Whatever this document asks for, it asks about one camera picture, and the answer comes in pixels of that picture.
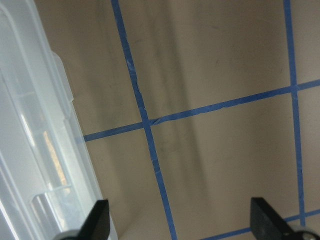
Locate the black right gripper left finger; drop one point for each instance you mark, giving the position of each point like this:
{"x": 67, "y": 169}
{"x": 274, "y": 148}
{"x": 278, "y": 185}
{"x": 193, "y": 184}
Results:
{"x": 97, "y": 224}

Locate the clear plastic box lid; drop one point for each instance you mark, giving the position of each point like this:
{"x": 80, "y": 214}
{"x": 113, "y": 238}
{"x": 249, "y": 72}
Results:
{"x": 48, "y": 185}

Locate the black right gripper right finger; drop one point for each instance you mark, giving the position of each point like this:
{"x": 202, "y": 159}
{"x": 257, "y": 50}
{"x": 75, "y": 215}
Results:
{"x": 267, "y": 224}

